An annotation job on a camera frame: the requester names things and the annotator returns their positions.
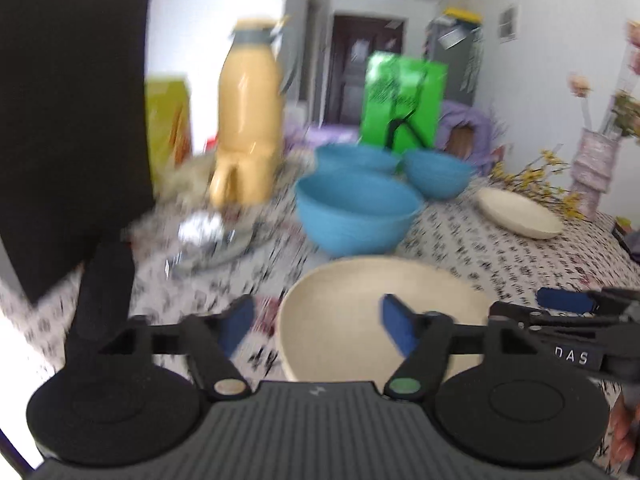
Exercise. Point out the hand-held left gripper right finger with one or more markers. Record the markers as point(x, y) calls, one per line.
point(400, 325)

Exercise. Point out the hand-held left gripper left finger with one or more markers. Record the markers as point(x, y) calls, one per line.
point(239, 325)

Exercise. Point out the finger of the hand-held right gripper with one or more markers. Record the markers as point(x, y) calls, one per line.
point(565, 300)
point(570, 324)

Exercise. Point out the cream plate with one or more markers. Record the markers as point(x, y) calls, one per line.
point(520, 212)
point(345, 310)

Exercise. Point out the blue bowl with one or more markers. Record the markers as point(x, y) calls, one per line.
point(355, 157)
point(437, 175)
point(355, 220)

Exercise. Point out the person's right hand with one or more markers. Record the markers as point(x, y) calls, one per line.
point(626, 427)

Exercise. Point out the clear glass dish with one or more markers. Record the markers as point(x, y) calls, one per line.
point(210, 245)

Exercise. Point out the grey pouch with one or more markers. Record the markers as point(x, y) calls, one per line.
point(631, 242)

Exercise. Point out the printed tablecloth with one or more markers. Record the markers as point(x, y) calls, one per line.
point(480, 270)

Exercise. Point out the yellow flower branch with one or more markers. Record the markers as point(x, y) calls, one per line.
point(545, 180)

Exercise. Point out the pink vase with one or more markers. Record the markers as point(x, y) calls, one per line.
point(595, 170)

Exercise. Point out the purple cloth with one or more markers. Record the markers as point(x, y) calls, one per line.
point(480, 120)

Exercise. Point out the purple tissue packet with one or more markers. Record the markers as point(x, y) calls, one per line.
point(325, 135)

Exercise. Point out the pink artificial flowers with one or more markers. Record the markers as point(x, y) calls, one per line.
point(627, 105)

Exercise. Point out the yellow pitcher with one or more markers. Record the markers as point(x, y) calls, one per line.
point(250, 110)

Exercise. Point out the yellow box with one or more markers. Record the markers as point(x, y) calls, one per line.
point(167, 120)

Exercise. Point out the green paper bag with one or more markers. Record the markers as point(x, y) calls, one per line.
point(400, 90)

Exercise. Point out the black box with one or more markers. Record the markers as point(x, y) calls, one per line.
point(75, 135)

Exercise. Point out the dark wooden door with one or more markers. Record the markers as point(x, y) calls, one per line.
point(350, 70)

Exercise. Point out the grey cabinet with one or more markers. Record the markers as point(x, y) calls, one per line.
point(457, 60)

